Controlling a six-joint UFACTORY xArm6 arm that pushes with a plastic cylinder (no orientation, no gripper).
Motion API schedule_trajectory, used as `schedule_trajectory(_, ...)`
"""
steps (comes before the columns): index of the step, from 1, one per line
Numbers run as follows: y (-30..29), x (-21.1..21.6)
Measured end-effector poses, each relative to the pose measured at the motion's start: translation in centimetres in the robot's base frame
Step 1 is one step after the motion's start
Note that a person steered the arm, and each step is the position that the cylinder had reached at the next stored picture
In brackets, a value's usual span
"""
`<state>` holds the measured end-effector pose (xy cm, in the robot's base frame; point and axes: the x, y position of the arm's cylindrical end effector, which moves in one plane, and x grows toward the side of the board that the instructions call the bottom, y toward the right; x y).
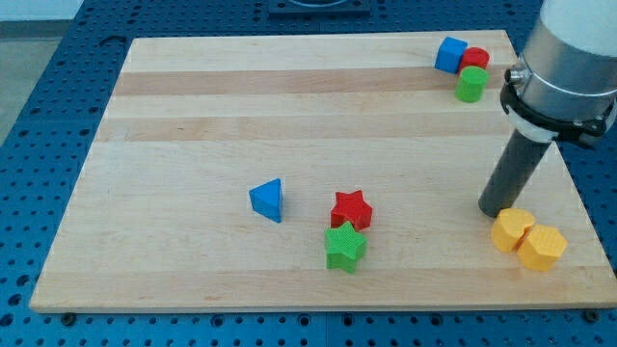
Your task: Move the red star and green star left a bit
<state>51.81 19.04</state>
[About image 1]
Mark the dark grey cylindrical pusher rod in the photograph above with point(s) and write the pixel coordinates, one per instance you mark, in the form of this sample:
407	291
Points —
514	168

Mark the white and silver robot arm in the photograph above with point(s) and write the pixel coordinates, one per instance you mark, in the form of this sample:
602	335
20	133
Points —
562	88

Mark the red star block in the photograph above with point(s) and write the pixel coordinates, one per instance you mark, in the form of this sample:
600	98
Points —
352	208

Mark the green star block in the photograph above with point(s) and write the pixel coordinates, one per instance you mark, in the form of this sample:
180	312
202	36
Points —
344	247

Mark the yellow heart block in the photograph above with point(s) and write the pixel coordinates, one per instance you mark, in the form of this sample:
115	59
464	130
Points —
509	228

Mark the green cylinder block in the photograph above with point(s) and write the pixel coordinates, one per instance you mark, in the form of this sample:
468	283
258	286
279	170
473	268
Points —
471	84

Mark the yellow hexagon block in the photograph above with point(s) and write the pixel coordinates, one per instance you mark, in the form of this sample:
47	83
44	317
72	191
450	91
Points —
541	247

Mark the red cylinder block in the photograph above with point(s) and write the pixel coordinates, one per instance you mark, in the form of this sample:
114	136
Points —
474	57

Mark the blue cube block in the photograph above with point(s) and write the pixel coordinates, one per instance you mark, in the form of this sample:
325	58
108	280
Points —
450	54

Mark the wooden board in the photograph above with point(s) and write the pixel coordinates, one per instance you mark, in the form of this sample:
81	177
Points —
160	218

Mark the blue triangle block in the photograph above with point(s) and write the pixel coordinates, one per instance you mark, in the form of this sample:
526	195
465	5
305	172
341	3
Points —
266	200

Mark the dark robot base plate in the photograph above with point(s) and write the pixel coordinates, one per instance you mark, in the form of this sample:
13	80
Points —
281	8

